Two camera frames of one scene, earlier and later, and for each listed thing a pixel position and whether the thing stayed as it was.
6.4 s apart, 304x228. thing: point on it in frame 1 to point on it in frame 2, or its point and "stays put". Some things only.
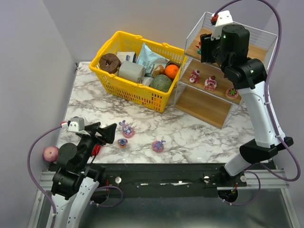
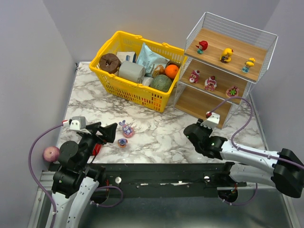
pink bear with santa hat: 194,76 stays put
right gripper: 205,47 to 193,132
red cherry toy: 199,50 stays put
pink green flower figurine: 232,92 stays put
